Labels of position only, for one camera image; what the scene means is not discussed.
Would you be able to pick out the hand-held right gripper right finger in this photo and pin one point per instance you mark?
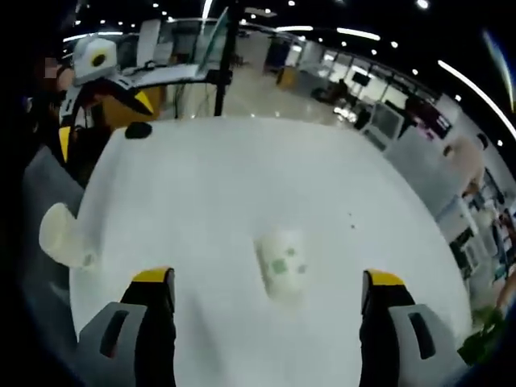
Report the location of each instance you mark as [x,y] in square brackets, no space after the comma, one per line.
[399,354]

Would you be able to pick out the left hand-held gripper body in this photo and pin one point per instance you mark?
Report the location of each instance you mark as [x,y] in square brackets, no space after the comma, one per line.
[90,60]

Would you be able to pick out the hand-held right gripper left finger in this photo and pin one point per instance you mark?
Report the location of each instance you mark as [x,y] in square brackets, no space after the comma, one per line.
[125,354]

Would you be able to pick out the white paper cup green print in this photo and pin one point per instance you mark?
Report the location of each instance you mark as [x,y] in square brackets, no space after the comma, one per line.
[282,266]
[60,238]

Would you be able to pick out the black oval object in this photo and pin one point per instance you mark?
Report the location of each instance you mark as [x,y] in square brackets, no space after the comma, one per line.
[138,130]

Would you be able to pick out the white desk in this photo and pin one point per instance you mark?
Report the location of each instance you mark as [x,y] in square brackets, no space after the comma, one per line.
[165,74]

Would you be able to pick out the green potted plant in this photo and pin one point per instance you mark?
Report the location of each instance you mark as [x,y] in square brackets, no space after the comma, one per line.
[483,338]

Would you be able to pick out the green glass panel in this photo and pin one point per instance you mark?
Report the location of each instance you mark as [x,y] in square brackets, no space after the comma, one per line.
[213,40]

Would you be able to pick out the black tripod stand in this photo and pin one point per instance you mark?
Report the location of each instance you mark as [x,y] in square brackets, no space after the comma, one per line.
[223,60]

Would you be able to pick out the white table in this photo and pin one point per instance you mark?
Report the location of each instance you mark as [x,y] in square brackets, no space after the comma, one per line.
[242,181]

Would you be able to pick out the yellow wooden cabinet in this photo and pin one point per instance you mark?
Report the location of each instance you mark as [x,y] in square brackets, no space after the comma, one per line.
[287,76]

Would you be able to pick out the short ceiling strip light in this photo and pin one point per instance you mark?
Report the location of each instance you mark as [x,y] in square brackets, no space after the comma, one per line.
[358,34]
[295,28]

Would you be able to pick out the pale grey panel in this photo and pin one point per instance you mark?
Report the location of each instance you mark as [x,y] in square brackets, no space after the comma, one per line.
[383,125]

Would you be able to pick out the dark red screen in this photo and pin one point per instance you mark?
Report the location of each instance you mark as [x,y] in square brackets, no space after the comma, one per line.
[429,119]

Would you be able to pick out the black office chair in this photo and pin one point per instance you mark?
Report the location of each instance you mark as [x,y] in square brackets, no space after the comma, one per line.
[363,119]

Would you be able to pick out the black monitor on stand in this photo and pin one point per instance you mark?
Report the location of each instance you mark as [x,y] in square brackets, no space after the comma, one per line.
[360,78]

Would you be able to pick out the long curved ceiling strip light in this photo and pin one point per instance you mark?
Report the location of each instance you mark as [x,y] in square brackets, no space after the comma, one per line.
[479,92]

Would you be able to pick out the group of ceiling spot lights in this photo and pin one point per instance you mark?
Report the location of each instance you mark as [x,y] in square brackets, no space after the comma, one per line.
[422,3]

